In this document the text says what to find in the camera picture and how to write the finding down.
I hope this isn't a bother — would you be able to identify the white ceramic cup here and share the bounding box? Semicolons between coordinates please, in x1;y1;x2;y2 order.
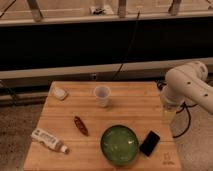
93;86;111;107

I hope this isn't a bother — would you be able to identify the small white soap bar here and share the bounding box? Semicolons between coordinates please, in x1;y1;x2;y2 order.
52;87;68;100

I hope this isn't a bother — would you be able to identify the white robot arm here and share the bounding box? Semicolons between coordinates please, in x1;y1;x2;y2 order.
160;61;213;125

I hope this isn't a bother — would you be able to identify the green bowl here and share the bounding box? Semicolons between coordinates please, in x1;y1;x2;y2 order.
100;125;139;166

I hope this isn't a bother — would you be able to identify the white tube bottle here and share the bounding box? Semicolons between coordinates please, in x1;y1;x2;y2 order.
31;128;70;154

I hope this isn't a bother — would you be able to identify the black smartphone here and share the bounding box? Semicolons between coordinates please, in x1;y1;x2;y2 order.
139;131;160;157

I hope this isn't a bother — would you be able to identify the dark red chili pepper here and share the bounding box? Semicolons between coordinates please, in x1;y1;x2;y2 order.
74;116;89;136

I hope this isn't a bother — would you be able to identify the black floor cable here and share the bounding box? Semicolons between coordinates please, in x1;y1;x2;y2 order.
172;101;198;140

